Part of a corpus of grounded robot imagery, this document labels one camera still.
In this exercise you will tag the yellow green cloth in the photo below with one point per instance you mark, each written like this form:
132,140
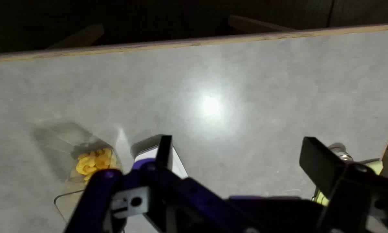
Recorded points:
375,164

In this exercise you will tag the white container lid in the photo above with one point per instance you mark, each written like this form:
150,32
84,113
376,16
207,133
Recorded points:
76,183

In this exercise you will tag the clear plastic container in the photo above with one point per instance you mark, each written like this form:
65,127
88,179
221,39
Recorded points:
61,142

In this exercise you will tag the yellow snack pieces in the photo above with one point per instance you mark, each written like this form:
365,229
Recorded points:
88,163

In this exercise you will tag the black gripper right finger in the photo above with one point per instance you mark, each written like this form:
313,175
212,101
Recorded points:
354,192

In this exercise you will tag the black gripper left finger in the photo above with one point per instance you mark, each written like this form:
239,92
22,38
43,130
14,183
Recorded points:
176,203

